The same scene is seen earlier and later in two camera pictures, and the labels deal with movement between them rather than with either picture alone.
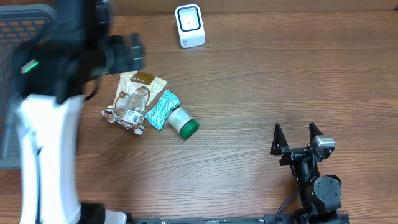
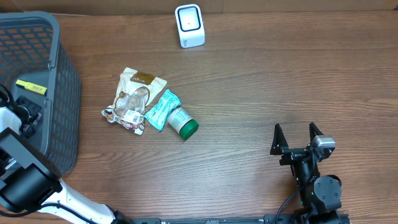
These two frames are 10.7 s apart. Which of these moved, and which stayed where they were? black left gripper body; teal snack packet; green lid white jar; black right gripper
Moved: black left gripper body
Stayed: black right gripper; green lid white jar; teal snack packet
